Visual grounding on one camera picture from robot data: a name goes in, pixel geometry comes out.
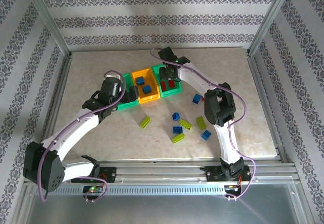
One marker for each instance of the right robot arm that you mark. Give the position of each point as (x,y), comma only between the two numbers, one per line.
(219,107)

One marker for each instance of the green plastic storage bin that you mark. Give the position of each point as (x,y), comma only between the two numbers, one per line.
(172,92)
(126,107)

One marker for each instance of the aluminium frame post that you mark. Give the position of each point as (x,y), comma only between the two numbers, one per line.
(48,19)
(271,19)

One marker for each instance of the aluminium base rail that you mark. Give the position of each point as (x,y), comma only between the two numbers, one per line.
(162,171)

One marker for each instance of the slotted metal strip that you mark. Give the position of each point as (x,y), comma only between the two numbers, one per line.
(152,190)

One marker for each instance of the aluminium table side rail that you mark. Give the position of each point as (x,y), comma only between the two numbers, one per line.
(60,82)
(258,82)

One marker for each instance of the lime green lego brick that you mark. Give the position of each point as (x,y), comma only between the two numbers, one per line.
(185,124)
(201,122)
(145,122)
(178,138)

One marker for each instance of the blue lego brick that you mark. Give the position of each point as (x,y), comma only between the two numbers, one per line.
(206,135)
(146,89)
(177,129)
(176,116)
(196,98)
(139,80)

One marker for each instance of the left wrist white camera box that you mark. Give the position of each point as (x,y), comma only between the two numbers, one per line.
(112,75)

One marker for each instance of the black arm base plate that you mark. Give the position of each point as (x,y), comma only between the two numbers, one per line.
(110,174)
(213,174)

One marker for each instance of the orange plastic storage bin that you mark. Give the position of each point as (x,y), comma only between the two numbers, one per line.
(149,98)

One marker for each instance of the small circuit board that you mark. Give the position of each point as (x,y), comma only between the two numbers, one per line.
(93,189)
(231,188)

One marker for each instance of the grey metal panel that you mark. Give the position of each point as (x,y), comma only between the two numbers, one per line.
(162,208)

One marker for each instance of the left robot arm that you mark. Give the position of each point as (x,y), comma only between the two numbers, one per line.
(43,168)

